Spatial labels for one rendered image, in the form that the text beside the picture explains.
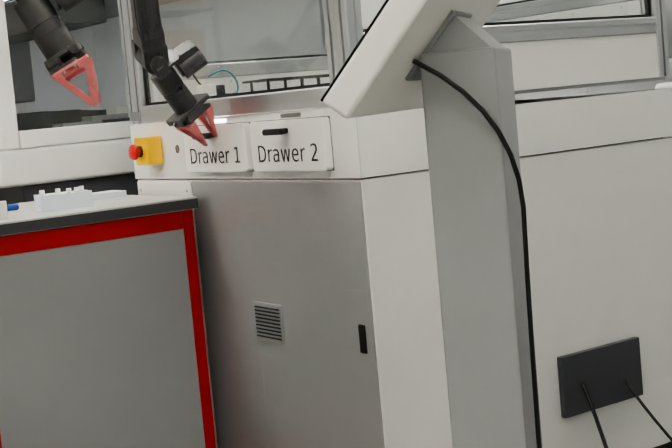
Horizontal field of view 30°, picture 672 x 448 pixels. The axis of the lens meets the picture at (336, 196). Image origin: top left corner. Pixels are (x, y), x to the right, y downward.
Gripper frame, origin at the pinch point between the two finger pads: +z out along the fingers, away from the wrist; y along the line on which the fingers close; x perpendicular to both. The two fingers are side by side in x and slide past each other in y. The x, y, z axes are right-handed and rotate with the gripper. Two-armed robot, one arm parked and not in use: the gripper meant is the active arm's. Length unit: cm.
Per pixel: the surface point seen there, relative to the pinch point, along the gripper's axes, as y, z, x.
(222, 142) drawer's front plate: 1.4, 2.5, -1.5
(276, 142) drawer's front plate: 0.9, 2.6, -24.8
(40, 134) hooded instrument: -3, -6, 83
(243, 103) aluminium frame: 7.8, -3.6, -9.2
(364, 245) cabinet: -10, 21, -51
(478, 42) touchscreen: -4, -19, -109
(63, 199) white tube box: -27.6, -4.6, 27.4
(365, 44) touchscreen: -22, -33, -110
